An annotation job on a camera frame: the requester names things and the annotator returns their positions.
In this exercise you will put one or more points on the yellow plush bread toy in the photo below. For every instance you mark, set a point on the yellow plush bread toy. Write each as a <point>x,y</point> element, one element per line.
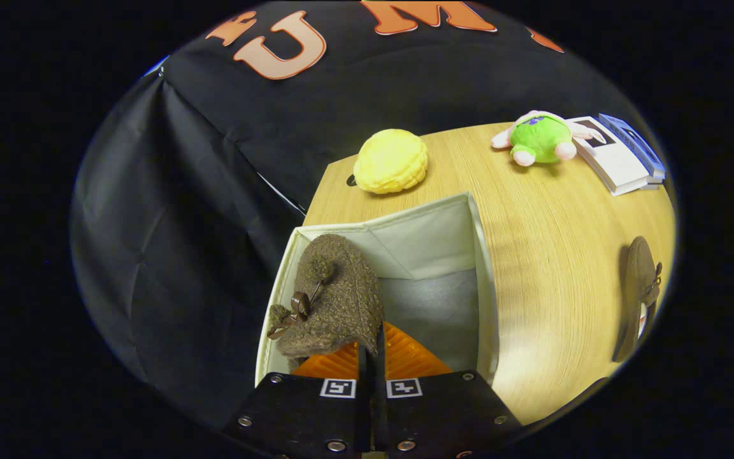
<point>389,162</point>

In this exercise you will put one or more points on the white book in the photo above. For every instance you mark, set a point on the white book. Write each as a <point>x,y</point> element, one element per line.
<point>615,159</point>

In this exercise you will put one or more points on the green and pink plush toy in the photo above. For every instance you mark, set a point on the green and pink plush toy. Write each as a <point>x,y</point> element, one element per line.
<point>539,140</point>

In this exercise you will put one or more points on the grey fabric storage box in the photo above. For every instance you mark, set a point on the grey fabric storage box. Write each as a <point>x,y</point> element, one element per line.
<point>431,306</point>

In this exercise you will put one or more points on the brown fuzzy shoe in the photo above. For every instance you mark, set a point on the brown fuzzy shoe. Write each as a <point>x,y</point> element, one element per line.
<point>341,293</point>
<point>636,274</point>

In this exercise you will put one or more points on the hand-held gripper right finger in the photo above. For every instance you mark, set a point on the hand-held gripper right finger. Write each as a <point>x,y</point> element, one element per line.
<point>381,417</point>

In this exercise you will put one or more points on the black backdrop cloth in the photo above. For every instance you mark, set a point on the black backdrop cloth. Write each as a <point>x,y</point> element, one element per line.
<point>182,255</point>

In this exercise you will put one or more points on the blue book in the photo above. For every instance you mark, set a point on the blue book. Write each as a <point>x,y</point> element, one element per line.
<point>634,143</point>

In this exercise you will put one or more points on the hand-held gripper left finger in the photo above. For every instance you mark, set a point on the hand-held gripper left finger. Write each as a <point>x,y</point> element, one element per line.
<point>363,421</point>

